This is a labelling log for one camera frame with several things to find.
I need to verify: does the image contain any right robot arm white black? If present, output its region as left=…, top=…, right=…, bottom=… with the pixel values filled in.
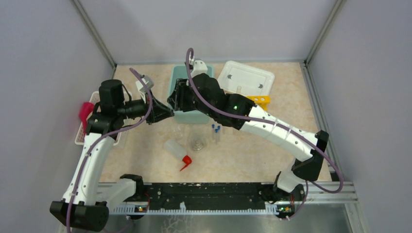
left=167, top=73, right=329, bottom=200

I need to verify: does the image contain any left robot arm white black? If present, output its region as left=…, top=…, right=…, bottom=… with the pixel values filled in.
left=49, top=76, right=173, bottom=232

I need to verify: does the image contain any teal plastic tub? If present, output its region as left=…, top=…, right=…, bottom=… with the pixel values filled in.
left=168, top=65, right=210, bottom=124

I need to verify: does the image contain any small glass beaker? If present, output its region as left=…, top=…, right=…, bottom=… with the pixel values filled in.
left=172, top=125, right=185, bottom=141

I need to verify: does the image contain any glass funnel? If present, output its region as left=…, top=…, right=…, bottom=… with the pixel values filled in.
left=185, top=124, right=199, bottom=143

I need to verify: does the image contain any blue capped tube left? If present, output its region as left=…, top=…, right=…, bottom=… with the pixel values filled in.
left=211, top=124, right=216, bottom=142

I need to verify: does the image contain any blue capped tube middle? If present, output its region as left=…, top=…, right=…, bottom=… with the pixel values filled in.
left=213, top=128, right=220, bottom=144

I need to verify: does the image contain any glass erlenmeyer flask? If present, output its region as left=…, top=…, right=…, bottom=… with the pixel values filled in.
left=188, top=136, right=207, bottom=151

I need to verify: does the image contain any wash bottle red cap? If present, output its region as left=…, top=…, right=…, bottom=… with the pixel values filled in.
left=163, top=139, right=192, bottom=171

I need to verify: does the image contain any white plastic lid tray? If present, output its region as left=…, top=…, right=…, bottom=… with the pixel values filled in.
left=217, top=61, right=275, bottom=96

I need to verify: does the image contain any pink cloth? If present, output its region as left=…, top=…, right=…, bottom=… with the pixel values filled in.
left=78, top=102, right=94, bottom=133

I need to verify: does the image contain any yellow test tube rack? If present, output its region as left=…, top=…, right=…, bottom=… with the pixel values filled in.
left=247, top=96, right=271, bottom=111

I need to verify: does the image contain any white perforated basket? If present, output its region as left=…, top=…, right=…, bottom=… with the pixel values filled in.
left=74, top=91, right=128, bottom=148

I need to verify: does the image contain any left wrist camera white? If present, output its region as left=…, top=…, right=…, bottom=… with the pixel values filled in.
left=135, top=75, right=155, bottom=101

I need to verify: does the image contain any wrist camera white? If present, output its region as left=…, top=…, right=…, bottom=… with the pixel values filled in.
left=189, top=58, right=208, bottom=78
left=135, top=75, right=155, bottom=101

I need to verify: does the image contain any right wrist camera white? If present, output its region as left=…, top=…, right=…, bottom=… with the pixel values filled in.
left=189, top=58, right=208, bottom=78

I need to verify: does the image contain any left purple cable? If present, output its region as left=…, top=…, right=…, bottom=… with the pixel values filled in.
left=66, top=67, right=153, bottom=233

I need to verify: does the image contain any white cable duct strip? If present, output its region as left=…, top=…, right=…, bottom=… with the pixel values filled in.
left=109, top=204, right=292, bottom=216

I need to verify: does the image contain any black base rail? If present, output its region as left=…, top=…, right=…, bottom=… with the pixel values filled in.
left=140, top=183, right=305, bottom=211

